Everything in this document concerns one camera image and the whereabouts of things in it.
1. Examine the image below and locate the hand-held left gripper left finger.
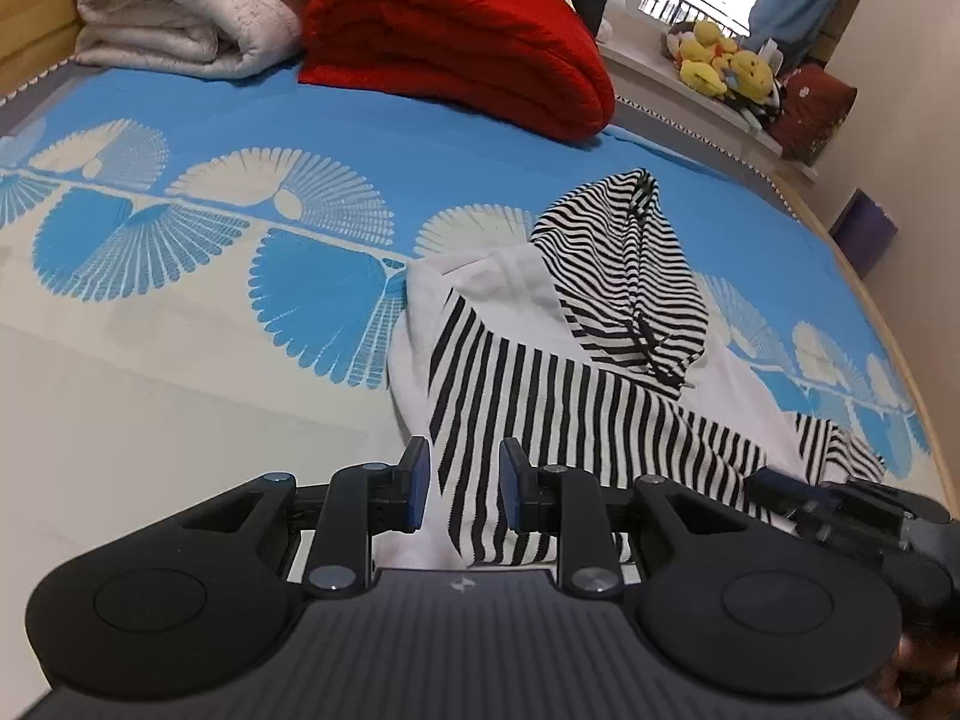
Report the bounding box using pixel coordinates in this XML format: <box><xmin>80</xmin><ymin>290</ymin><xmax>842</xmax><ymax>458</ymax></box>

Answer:
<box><xmin>176</xmin><ymin>435</ymin><xmax>433</xmax><ymax>601</ymax></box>

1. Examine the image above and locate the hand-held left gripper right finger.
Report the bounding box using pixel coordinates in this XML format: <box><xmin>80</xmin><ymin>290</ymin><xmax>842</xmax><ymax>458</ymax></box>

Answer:
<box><xmin>499</xmin><ymin>436</ymin><xmax>752</xmax><ymax>599</ymax></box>

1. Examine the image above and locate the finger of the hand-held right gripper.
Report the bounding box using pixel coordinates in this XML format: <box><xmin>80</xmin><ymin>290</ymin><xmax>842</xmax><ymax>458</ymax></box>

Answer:
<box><xmin>742</xmin><ymin>465</ymin><xmax>852</xmax><ymax>530</ymax></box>

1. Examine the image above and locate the black white striped hoodie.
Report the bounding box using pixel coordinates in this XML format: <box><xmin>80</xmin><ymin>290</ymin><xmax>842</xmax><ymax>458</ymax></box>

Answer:
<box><xmin>386</xmin><ymin>169</ymin><xmax>890</xmax><ymax>569</ymax></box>

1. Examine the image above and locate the person's right hand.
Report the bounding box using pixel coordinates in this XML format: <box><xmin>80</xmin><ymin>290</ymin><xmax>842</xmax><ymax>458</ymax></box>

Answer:
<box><xmin>877</xmin><ymin>615</ymin><xmax>960</xmax><ymax>720</ymax></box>

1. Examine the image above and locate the blue white patterned bed sheet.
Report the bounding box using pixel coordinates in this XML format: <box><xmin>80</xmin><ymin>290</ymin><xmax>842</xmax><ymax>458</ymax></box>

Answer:
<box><xmin>0</xmin><ymin>60</ymin><xmax>942</xmax><ymax>698</ymax></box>

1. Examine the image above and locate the purple box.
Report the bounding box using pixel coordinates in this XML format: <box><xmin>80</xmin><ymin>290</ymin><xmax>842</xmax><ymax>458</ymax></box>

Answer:
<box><xmin>829</xmin><ymin>191</ymin><xmax>899</xmax><ymax>277</ymax></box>

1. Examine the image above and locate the dark red cushion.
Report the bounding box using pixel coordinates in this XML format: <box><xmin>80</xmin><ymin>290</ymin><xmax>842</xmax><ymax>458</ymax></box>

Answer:
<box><xmin>765</xmin><ymin>64</ymin><xmax>858</xmax><ymax>166</ymax></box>

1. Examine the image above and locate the white window bench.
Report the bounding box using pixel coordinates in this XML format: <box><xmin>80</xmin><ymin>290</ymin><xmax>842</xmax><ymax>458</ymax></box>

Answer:
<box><xmin>596</xmin><ymin>0</ymin><xmax>818</xmax><ymax>185</ymax></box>

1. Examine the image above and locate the pile of yellow plush toys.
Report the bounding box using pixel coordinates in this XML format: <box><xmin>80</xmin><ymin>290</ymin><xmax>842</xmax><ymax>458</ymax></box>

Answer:
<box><xmin>664</xmin><ymin>19</ymin><xmax>785</xmax><ymax>121</ymax></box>

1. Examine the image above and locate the folded red blanket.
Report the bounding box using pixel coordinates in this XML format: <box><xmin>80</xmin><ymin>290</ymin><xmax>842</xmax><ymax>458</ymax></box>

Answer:
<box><xmin>298</xmin><ymin>0</ymin><xmax>617</xmax><ymax>142</ymax></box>

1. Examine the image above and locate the folded white blanket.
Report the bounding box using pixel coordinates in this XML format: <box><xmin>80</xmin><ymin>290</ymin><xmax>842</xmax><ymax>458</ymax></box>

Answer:
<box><xmin>73</xmin><ymin>0</ymin><xmax>353</xmax><ymax>80</ymax></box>

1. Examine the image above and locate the wooden headboard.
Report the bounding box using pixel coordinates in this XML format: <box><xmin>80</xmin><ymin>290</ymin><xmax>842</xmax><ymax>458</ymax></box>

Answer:
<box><xmin>0</xmin><ymin>0</ymin><xmax>83</xmax><ymax>98</ymax></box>

